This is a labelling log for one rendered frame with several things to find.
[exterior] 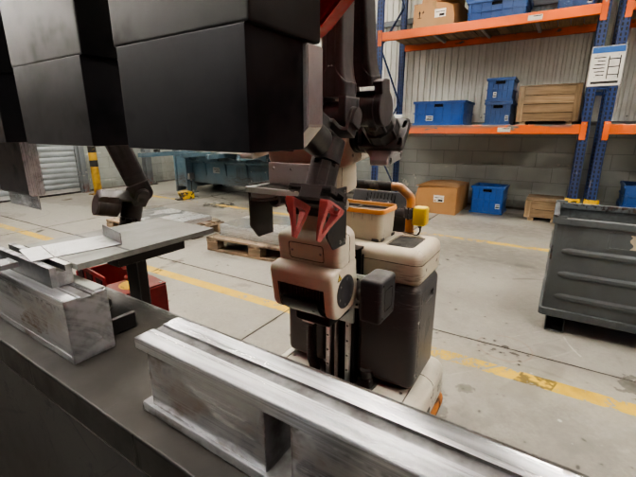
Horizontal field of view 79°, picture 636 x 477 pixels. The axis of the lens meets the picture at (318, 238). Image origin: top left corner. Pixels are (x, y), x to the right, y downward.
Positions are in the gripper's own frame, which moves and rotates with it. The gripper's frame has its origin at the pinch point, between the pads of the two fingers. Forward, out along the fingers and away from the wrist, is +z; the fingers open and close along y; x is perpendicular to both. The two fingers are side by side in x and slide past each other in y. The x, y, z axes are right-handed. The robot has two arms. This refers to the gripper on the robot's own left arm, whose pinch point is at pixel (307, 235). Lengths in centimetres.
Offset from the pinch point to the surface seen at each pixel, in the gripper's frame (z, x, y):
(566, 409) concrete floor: 34, 154, 56
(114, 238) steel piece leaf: 9.3, -20.6, -25.8
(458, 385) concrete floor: 37, 146, 12
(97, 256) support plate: 12.8, -26.1, -19.8
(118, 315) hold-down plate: 21.1, -21.3, -17.2
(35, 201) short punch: 7.0, -34.8, -23.9
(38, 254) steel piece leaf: 14.7, -30.1, -28.4
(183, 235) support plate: 5.7, -12.1, -19.0
